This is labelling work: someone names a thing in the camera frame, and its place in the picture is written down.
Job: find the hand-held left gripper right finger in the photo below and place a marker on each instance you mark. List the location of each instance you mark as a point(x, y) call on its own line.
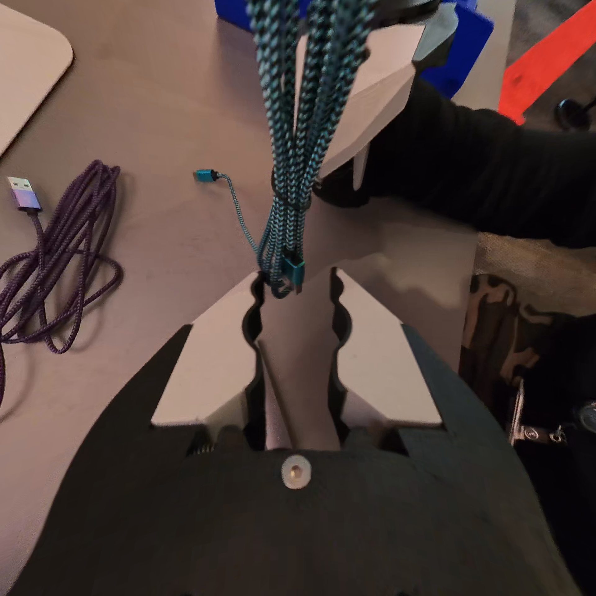
point(386, 372)

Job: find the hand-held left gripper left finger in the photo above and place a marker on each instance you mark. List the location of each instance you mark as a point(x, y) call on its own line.
point(205, 372)

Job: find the orange traffic cone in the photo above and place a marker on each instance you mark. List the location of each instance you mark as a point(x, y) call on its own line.
point(544, 60)

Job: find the blue plastic bin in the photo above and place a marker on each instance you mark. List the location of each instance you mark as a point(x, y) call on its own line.
point(470, 42)

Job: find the white folding stand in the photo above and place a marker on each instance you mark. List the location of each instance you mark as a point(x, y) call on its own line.
point(28, 70)

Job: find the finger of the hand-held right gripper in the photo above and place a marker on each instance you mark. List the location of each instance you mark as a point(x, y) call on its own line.
point(382, 93)

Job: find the silver metal bracket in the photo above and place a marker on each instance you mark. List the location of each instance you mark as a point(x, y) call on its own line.
point(519, 409)

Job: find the person's right forearm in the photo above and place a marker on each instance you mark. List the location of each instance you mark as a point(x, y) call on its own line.
point(535, 177)

